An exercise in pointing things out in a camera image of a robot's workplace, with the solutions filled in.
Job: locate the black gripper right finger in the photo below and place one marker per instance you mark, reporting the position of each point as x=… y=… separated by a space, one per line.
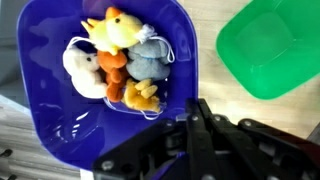
x=253 y=150

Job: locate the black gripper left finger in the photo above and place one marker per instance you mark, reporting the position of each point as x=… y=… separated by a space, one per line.
x=156 y=143

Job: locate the tan plush toy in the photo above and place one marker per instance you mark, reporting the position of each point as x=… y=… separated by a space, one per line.
x=141 y=96

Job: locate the grey elephant plush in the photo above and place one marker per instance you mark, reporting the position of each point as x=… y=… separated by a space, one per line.
x=146 y=63

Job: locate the orange plush toy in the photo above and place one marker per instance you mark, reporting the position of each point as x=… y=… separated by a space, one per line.
x=113 y=66

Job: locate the blue plastic bowl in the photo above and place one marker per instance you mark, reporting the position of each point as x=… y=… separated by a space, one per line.
x=66 y=126

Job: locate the white bear plush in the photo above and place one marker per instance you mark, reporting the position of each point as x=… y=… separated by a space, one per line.
x=81 y=73

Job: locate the yellow duck plush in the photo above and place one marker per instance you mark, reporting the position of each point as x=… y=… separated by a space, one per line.
x=116 y=30

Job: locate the green plastic bowl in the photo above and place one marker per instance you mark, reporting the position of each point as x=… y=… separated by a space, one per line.
x=266 y=53

